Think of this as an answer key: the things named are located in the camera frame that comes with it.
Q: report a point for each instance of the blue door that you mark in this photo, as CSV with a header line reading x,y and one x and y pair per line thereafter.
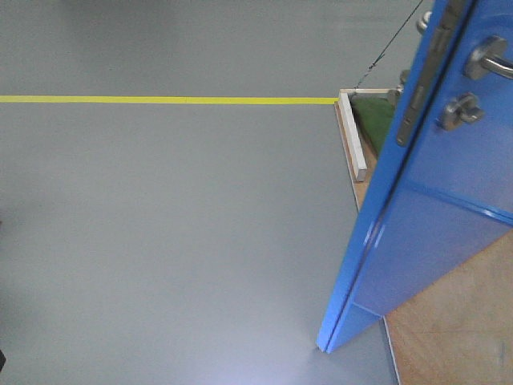
x,y
342,321

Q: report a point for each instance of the yellow floor tape line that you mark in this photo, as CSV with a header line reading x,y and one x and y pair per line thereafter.
x,y
189,100

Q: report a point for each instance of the silver thumb-turn lock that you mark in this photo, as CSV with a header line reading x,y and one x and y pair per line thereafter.
x,y
464,109

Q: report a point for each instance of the white wooden door frame stand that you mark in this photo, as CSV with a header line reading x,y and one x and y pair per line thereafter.
x,y
358,152

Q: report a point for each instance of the metal door latch plate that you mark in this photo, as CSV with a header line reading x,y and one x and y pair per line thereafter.
x,y
446,20

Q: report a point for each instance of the silver door lever handle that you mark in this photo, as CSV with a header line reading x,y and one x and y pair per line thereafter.
x,y
487,58

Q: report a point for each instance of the silver far-side door handle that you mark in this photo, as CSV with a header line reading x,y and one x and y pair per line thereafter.
x,y
422,22

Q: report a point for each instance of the plywood base platform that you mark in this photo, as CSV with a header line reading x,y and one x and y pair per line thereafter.
x,y
449,321

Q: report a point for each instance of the left green sandbag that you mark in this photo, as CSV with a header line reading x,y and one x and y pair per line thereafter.
x,y
373,117

